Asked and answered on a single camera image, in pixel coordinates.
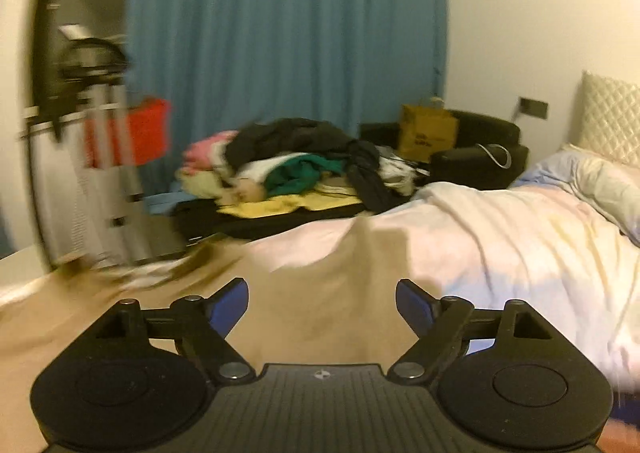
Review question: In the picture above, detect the tan t-shirt white print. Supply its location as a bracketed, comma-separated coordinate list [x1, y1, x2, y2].
[1, 218, 414, 452]

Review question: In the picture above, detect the pile of mixed clothes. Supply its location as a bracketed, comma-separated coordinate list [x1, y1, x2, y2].
[170, 118, 427, 244]

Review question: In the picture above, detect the person's right hand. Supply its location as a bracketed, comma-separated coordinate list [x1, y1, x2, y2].
[597, 419, 640, 453]

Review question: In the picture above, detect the pastel tie-dye duvet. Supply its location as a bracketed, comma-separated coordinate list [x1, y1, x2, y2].
[0, 177, 640, 394]

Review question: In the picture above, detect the garment steamer stand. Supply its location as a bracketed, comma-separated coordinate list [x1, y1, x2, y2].
[21, 23, 154, 268]

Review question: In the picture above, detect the black armchair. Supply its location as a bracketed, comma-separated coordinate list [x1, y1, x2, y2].
[359, 110, 529, 190]

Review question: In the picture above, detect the brown paper bag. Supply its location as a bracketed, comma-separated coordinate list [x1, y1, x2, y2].
[397, 97, 459, 163]

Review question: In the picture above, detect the red cloth bag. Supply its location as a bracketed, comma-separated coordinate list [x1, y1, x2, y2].
[85, 97, 170, 168]

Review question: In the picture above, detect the white pillow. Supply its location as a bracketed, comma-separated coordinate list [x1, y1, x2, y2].
[511, 144, 639, 246]

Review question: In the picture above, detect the right teal curtain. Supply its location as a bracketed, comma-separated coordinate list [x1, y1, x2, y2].
[126, 0, 448, 194]

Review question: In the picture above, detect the wall power socket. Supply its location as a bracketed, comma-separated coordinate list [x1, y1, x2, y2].
[518, 97, 549, 120]

